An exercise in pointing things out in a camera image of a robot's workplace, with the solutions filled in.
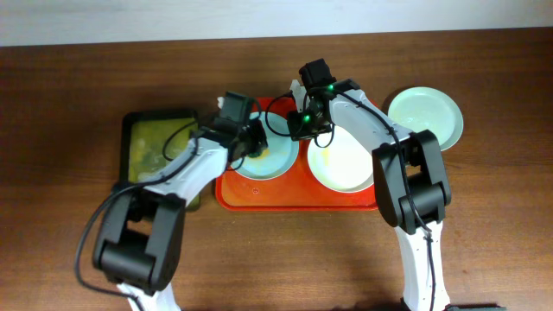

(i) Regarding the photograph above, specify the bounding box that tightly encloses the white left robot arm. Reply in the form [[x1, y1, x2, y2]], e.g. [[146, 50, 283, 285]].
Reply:
[[91, 92, 268, 310]]

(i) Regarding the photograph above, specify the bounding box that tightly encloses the light blue plate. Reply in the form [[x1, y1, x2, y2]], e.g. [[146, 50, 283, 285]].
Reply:
[[231, 112, 299, 181]]

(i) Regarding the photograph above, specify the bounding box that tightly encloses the green and yellow sponge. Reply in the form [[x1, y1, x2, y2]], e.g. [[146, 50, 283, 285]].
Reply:
[[248, 148, 270, 158]]

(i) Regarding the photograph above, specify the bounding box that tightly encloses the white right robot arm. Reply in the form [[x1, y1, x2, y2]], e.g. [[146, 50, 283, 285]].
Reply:
[[287, 59, 451, 310]]

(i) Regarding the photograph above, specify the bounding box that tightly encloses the black tray with yellow liquid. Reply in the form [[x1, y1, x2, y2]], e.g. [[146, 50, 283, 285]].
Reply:
[[118, 108, 201, 213]]

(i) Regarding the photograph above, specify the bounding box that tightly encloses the white plate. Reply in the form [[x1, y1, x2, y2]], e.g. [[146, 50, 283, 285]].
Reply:
[[307, 126, 374, 194]]

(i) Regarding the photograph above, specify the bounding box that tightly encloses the light green plate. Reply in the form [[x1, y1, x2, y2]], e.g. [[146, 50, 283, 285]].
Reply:
[[387, 86, 464, 150]]

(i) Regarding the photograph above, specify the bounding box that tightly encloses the red plastic tray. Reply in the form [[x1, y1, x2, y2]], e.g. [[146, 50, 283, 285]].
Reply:
[[214, 97, 389, 213]]

